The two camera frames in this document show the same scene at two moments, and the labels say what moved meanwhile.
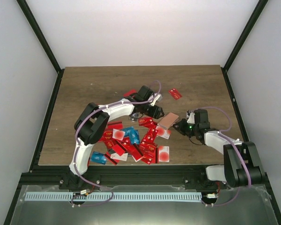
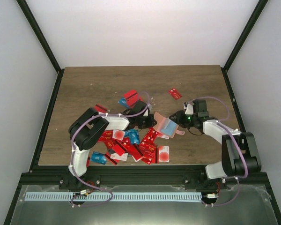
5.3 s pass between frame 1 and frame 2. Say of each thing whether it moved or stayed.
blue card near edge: stayed
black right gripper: moved
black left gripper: moved
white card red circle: stayed
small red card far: stayed
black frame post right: stayed
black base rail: stayed
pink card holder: moved
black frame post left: stayed
